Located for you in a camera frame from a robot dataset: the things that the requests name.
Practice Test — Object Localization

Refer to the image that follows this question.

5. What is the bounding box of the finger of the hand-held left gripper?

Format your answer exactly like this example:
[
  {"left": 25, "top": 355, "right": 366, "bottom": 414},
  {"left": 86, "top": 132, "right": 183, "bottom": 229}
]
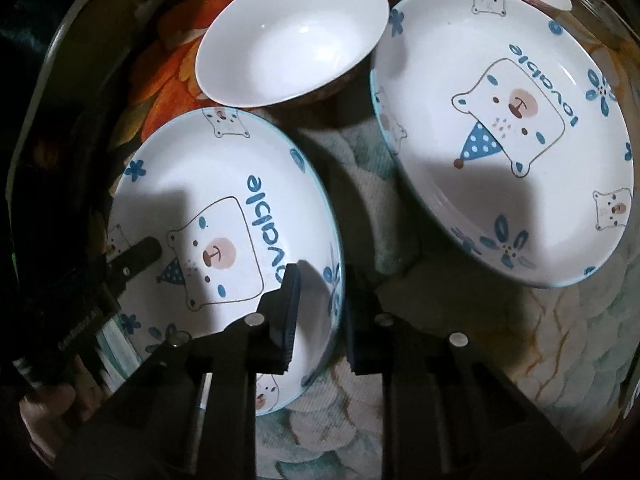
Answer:
[{"left": 107, "top": 237, "right": 163, "bottom": 281}]

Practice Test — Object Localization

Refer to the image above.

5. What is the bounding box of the bear print plate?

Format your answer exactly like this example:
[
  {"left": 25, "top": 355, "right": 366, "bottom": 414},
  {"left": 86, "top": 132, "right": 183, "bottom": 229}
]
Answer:
[
  {"left": 100, "top": 108, "right": 346, "bottom": 418},
  {"left": 370, "top": 0, "right": 635, "bottom": 289}
]

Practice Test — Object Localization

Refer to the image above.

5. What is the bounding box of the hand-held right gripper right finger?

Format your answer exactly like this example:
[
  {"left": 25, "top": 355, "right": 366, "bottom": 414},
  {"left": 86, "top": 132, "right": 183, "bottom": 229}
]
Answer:
[{"left": 345, "top": 265, "right": 583, "bottom": 480}]

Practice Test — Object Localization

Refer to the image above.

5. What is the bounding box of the person's left hand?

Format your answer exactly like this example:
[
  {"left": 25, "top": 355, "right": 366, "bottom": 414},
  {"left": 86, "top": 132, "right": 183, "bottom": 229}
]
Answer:
[{"left": 20, "top": 382, "right": 86, "bottom": 446}]

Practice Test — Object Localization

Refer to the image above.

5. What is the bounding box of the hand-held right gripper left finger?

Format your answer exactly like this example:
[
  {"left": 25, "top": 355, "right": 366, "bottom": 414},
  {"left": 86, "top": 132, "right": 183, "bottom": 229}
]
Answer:
[{"left": 55, "top": 262, "right": 301, "bottom": 480}]

